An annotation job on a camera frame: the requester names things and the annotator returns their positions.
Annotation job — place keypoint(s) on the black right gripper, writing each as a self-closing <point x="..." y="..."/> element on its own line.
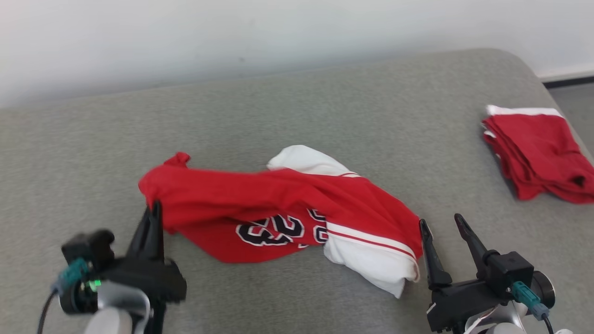
<point x="459" y="301"/>

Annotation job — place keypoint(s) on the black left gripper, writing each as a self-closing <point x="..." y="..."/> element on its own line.
<point x="153" y="278"/>

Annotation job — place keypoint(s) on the red white basketball jersey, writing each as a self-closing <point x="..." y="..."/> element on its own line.
<point x="241" y="195"/>

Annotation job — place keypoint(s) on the red shorts white waistband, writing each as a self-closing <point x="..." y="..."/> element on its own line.
<point x="540" y="148"/>

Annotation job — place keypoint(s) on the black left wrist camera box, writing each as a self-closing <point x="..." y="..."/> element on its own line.
<point x="90" y="246"/>

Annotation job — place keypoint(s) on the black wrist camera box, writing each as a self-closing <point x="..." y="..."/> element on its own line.
<point x="90" y="246"/>
<point x="510" y="271"/>

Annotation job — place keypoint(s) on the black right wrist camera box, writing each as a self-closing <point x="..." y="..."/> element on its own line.
<point x="510" y="271"/>

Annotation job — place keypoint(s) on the white black wall baseboard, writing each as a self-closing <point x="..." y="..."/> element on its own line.
<point x="568" y="76"/>

